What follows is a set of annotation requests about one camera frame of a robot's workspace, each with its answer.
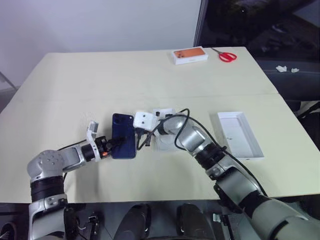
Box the black table clamp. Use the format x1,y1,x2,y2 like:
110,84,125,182
85,211,100,237
211,211,235,240

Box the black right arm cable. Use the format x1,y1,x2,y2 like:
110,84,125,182
149,107,269,199

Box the dark blue smartphone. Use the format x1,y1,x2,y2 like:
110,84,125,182
110,112,137,160

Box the red handled scissors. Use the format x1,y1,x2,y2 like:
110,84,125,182
210,47,238,63

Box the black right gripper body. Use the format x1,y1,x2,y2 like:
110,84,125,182
134,126,154,138

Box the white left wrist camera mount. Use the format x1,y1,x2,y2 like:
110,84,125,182
85,120,101,161

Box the dark glass partition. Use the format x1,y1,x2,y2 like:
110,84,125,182
193,0,320,49

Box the orange printed phone box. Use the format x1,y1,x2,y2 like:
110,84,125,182
171,47,210,66

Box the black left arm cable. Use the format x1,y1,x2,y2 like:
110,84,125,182
56,140,88,187

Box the black chair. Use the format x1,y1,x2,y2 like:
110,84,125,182
296,99,320,119

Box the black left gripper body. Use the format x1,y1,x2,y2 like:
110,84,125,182
95,136,114,160

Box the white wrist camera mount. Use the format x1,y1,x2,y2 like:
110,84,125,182
132,110,159,134
85,120,101,161

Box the white phone box base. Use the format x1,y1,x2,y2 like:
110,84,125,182
216,111,265,161

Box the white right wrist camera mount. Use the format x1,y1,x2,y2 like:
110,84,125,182
132,110,159,134

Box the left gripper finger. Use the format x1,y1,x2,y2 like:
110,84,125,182
110,136,127,149

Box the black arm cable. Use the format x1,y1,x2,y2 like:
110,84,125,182
56,140,88,187
149,107,269,199

